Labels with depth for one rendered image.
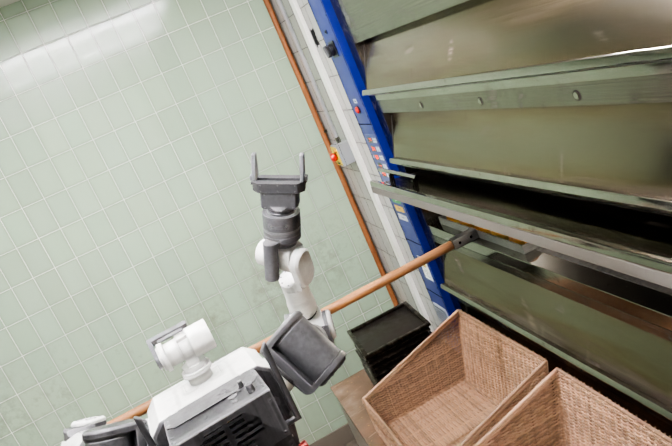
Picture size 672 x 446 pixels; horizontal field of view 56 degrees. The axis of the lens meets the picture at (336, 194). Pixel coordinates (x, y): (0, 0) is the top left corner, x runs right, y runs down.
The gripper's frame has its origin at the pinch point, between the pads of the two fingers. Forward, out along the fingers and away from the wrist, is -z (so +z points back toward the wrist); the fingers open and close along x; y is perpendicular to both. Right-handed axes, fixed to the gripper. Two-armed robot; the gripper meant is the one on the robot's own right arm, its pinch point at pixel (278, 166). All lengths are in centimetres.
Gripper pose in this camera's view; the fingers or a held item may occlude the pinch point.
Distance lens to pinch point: 142.9
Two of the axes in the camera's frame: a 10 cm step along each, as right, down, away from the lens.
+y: 0.9, -3.9, 9.2
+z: 0.2, 9.2, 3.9
